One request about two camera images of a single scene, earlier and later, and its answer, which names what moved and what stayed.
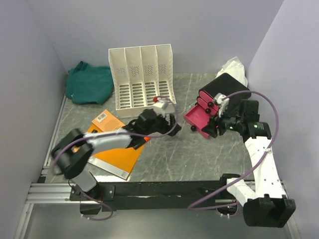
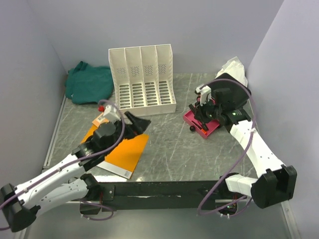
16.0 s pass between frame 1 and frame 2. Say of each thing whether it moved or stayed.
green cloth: stayed
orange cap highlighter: moved
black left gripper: moved
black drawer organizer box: stayed
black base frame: stayed
